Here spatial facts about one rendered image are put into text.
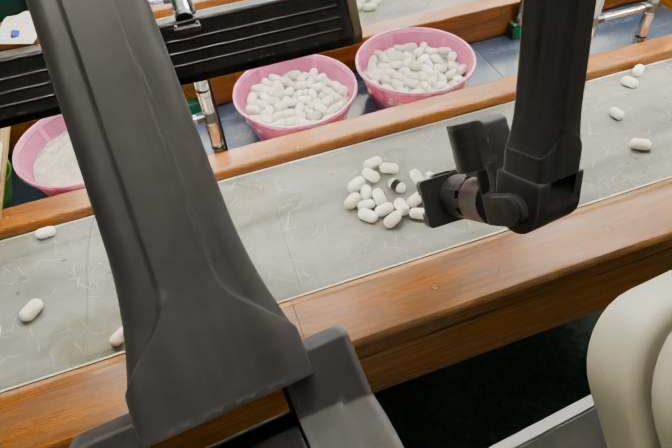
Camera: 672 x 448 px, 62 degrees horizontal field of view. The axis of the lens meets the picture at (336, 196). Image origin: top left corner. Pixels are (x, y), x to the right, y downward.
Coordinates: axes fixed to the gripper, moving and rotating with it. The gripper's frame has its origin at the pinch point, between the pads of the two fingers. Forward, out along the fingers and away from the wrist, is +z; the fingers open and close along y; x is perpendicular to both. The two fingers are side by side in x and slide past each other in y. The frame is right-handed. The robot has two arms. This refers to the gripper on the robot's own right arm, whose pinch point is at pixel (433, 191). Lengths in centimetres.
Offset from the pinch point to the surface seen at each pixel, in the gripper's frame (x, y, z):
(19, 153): -24, 66, 43
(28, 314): 2, 62, 13
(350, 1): -28.9, 6.0, -2.5
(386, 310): 14.3, 12.1, -2.4
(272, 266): 6.1, 25.5, 11.1
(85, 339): 8, 55, 9
